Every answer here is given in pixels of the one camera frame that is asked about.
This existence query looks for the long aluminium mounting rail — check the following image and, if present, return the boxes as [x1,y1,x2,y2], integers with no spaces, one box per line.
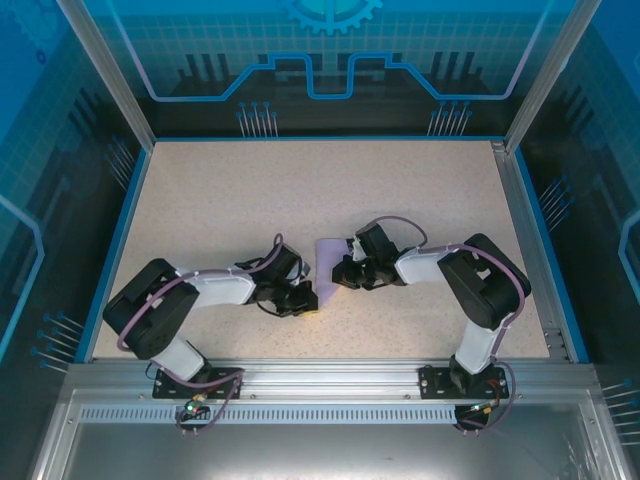
[67,357,599,401]

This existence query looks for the aluminium side rail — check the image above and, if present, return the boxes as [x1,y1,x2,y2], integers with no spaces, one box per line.
[490,140,572,362]

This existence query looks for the aluminium frame post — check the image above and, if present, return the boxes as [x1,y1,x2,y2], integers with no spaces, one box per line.
[503,0,605,154]
[53,0,157,151]

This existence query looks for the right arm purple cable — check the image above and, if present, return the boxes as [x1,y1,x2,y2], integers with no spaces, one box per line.
[369,214,529,434]

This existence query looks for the slotted aluminium cable duct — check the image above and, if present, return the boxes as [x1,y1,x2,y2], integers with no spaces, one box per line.
[78,405,459,425]

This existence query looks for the purple cloth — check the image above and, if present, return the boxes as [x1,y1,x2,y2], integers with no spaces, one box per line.
[314,237,357,305]

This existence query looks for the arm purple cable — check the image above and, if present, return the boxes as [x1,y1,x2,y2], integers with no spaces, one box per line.
[369,214,529,434]
[116,232,285,437]

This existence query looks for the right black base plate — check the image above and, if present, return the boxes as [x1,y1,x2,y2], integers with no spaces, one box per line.
[418,364,507,401]

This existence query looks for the grey metal tray sheet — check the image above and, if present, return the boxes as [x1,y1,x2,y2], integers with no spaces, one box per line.
[29,389,629,480]

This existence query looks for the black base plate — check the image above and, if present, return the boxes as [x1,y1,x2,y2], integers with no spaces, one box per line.
[418,364,507,401]
[152,366,244,400]

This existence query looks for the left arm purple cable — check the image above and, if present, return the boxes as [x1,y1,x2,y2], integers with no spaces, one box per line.
[116,232,285,437]

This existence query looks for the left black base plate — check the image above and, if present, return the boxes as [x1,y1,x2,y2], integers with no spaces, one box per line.
[152,366,244,400]

